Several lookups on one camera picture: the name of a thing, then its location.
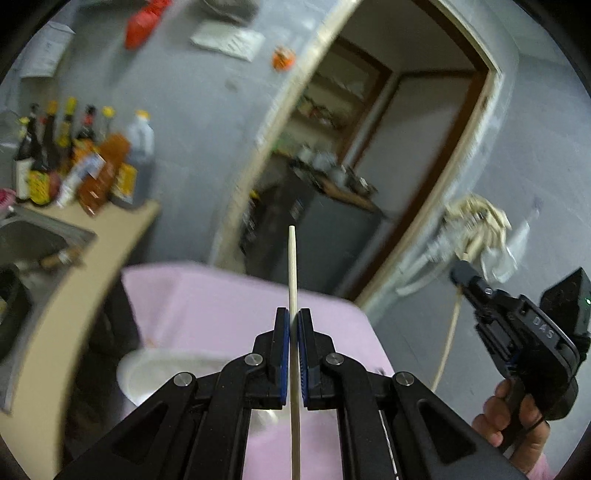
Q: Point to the steel sink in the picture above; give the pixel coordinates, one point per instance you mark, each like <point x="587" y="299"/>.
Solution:
<point x="32" y="240"/>

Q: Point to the white rag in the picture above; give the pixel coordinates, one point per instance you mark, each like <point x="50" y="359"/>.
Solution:
<point x="501" y="263"/>

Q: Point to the person's right hand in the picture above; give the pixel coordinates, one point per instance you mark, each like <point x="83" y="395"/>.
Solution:
<point x="490" y="424"/>

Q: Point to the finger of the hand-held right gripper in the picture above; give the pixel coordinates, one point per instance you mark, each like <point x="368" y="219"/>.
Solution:
<point x="471" y="279"/>

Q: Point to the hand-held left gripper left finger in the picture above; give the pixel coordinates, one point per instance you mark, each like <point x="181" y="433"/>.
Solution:
<point x="284" y="355"/>

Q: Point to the white paper sheet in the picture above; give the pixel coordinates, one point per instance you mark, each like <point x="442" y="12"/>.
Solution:
<point x="46" y="48"/>

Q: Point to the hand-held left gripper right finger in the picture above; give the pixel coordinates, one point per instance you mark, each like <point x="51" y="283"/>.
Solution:
<point x="303" y="360"/>

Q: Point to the grey pipe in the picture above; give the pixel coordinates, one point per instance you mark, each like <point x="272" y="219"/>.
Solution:
<point x="415" y="281"/>

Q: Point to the red plastic bag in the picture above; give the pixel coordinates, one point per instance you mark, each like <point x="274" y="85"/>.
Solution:
<point x="145" y="23"/>

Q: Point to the white wall socket panel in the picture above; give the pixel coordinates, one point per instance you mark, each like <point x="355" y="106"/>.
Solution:
<point x="228" y="39"/>

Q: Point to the beige door frame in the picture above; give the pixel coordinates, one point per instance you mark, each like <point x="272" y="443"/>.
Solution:
<point x="277" y="138"/>

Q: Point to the white bowl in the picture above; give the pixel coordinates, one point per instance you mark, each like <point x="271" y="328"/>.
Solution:
<point x="147" y="369"/>

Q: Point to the group of dark condiment bottles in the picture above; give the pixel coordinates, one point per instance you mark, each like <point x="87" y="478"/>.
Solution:
<point x="44" y="157"/>

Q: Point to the large dark liquid jug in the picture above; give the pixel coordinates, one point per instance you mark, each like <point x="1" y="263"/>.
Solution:
<point x="138" y="157"/>

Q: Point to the wooden chopstick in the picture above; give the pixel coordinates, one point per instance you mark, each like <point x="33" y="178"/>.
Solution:
<point x="292" y="277"/>

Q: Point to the black cabinet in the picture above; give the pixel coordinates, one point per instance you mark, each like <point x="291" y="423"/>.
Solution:
<point x="314" y="240"/>

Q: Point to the orange-brown sauce bottle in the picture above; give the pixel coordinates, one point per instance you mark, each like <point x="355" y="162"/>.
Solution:
<point x="104" y="175"/>

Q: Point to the beige kitchen counter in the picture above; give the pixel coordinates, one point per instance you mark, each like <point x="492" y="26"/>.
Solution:
<point x="92" y="286"/>

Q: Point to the pink floral tablecloth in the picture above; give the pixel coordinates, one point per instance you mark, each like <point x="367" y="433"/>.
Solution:
<point x="207" y="314"/>

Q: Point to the pink scrubber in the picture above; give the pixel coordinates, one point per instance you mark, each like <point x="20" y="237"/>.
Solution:
<point x="5" y="198"/>

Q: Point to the person's right forearm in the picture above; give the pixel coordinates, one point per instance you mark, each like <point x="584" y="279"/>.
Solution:
<point x="540" y="470"/>

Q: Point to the orange wall plug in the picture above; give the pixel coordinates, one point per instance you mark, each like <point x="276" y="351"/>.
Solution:
<point x="283" y="57"/>

